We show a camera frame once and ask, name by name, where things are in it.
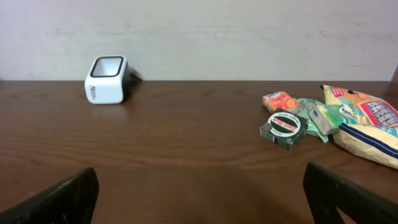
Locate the small orange candy box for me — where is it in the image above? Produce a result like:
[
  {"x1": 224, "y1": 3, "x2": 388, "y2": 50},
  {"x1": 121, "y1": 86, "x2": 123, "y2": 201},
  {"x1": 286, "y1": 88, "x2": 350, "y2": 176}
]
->
[{"x1": 262, "y1": 91, "x2": 299, "y2": 114}]

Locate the small teal candy box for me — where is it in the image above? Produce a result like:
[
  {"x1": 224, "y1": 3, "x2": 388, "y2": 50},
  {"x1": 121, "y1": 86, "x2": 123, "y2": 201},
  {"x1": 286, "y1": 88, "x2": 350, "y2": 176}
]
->
[{"x1": 306, "y1": 103, "x2": 358, "y2": 135}]

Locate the black scanner cable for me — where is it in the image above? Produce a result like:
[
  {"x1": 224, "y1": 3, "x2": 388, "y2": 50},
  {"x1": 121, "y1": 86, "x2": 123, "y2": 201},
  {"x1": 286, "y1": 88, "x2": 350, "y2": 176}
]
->
[{"x1": 129, "y1": 67, "x2": 144, "y2": 82}]

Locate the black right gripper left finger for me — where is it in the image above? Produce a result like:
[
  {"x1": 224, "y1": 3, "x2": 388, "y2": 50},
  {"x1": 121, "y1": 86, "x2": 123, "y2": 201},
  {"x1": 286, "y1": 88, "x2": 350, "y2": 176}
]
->
[{"x1": 1, "y1": 167, "x2": 99, "y2": 224}]

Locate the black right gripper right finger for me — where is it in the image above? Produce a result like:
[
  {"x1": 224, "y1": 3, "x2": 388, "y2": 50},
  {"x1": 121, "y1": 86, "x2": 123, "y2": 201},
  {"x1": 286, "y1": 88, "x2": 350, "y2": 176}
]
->
[{"x1": 303, "y1": 162, "x2": 397, "y2": 224}]

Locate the white barcode scanner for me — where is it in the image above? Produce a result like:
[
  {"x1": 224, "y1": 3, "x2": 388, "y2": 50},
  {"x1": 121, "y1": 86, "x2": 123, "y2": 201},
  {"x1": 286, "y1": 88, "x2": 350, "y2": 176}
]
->
[{"x1": 85, "y1": 55, "x2": 131, "y2": 104}]

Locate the teal white snack packet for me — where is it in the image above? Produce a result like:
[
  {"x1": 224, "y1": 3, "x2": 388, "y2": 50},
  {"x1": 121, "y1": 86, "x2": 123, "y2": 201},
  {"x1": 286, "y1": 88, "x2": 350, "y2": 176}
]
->
[{"x1": 294, "y1": 98, "x2": 330, "y2": 144}]

